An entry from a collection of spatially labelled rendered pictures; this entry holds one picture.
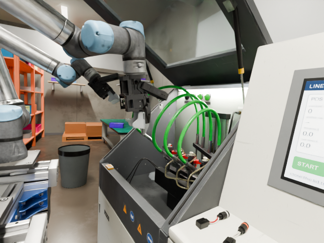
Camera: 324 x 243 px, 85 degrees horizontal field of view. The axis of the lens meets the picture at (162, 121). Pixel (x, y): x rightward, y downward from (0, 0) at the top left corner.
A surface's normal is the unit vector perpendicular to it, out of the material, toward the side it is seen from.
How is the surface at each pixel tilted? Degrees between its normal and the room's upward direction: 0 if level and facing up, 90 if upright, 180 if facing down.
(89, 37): 100
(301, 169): 76
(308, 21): 90
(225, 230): 0
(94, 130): 90
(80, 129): 90
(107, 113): 90
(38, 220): 0
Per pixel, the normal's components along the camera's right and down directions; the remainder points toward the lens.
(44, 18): 0.63, 0.50
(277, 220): -0.79, -0.23
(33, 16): 0.40, 0.75
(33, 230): 0.06, -0.99
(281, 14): -0.89, 0.00
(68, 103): 0.45, 0.12
